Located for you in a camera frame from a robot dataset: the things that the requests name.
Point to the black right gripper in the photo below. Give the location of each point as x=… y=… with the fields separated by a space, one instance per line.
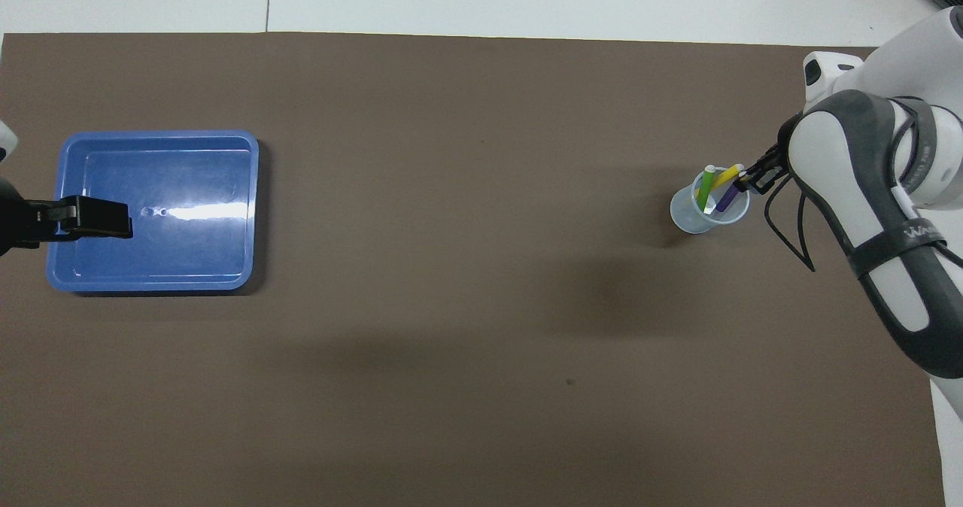
x=776 y=162

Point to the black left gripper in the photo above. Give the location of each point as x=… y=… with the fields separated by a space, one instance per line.
x=15 y=221

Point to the yellow pen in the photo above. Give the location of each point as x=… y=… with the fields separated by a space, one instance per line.
x=724 y=177

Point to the purple pen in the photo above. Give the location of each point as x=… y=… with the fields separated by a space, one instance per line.
x=727 y=200

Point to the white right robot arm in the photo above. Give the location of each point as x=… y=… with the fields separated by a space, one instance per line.
x=843 y=161

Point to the blue plastic tray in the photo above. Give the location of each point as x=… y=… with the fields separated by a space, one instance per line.
x=188 y=259

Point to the green pen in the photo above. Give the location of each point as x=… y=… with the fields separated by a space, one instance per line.
x=706 y=187

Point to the translucent plastic cup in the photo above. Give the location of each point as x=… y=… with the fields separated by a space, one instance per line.
x=688 y=217

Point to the brown table mat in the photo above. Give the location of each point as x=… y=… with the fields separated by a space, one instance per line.
x=451 y=304

